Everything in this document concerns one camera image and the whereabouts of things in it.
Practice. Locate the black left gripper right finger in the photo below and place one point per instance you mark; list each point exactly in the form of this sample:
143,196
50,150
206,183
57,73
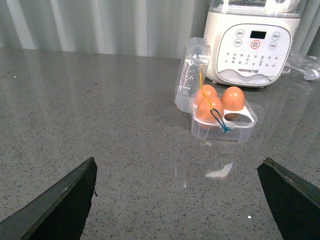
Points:
293,201

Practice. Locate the brown egg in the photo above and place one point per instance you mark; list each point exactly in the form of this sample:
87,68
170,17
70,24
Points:
203,109
233,99
209,91

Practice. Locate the brown egg front left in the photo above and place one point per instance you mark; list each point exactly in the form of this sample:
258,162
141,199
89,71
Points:
203,109

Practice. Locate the white Joyoung blender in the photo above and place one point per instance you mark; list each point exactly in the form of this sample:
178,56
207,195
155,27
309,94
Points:
250,40

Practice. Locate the yellow rubber band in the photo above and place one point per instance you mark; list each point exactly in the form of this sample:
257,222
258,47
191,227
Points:
201,83

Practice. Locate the clear plastic bag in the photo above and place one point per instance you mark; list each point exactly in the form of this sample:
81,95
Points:
307,66

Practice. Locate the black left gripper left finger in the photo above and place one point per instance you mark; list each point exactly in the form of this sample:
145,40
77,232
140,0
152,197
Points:
59,213

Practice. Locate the blue rubber band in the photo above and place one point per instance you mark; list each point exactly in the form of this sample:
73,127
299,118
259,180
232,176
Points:
218,117

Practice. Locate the clear plastic egg box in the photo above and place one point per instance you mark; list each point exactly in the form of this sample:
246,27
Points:
197,53

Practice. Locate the brown egg back left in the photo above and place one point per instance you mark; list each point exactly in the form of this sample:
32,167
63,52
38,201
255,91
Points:
209,91

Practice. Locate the brown egg back right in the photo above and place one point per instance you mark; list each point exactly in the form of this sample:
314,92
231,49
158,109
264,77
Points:
233,99

